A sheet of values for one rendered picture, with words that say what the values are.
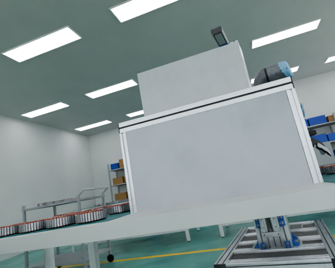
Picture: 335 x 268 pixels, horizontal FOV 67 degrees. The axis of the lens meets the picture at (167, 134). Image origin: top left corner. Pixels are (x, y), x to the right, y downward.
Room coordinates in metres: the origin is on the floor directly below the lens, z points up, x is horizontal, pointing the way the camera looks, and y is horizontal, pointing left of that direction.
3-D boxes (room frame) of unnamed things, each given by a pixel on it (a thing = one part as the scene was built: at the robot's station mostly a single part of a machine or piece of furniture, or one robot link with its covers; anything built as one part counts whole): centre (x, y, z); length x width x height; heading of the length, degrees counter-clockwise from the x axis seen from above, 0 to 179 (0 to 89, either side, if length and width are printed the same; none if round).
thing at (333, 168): (1.15, -0.72, 0.77); 0.11 x 0.11 x 0.04
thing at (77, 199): (3.56, 1.55, 0.51); 1.01 x 0.60 x 1.01; 74
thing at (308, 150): (0.97, -0.48, 0.91); 0.28 x 0.03 x 0.32; 164
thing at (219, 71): (1.13, -0.18, 1.22); 0.44 x 0.39 x 0.20; 74
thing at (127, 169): (1.14, 0.14, 0.91); 0.28 x 0.03 x 0.32; 164
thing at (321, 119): (6.88, -4.08, 1.89); 0.42 x 0.42 x 0.22; 74
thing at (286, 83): (1.13, -0.19, 1.09); 0.68 x 0.44 x 0.05; 74
